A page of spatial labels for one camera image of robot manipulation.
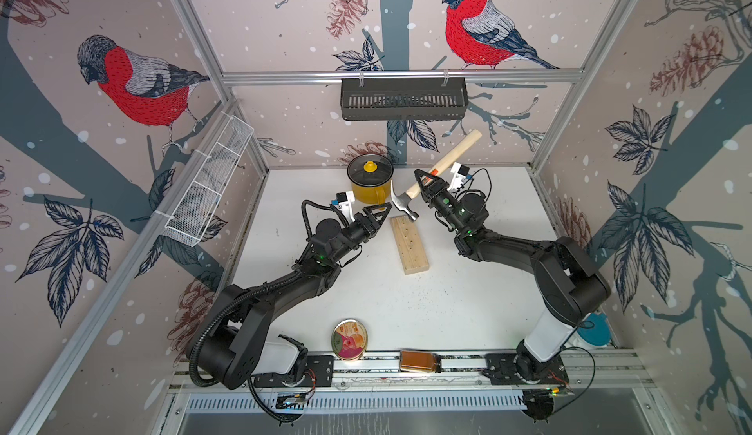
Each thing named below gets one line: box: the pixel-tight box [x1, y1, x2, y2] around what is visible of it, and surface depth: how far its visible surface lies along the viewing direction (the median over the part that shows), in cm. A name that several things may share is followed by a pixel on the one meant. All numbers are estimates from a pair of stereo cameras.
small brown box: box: [399, 349, 443, 374], surface depth 74 cm
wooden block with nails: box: [390, 214, 430, 276], surface depth 95 cm
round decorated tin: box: [330, 317, 369, 362], surface depth 77 cm
